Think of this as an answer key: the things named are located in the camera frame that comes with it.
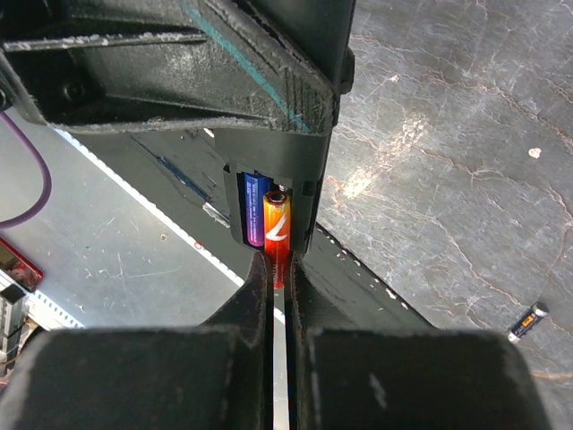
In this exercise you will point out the purple-blue battery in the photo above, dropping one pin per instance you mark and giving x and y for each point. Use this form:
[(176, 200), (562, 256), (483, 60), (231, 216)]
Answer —
[(255, 187)]

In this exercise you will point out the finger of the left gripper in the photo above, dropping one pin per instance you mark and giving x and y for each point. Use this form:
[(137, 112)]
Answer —
[(138, 66)]

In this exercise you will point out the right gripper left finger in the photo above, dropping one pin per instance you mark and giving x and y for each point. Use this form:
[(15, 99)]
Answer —
[(217, 375)]

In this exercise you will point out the black remote control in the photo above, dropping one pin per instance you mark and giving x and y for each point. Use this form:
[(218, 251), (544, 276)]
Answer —
[(320, 31)]

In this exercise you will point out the grey pink-tip battery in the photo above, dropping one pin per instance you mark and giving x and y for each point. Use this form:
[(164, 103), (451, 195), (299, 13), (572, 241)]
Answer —
[(527, 321)]

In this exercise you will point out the orange-red battery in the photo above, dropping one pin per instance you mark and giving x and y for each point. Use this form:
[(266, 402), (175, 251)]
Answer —
[(277, 233)]

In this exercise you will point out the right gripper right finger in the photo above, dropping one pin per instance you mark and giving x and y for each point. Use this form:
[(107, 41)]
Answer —
[(344, 377)]

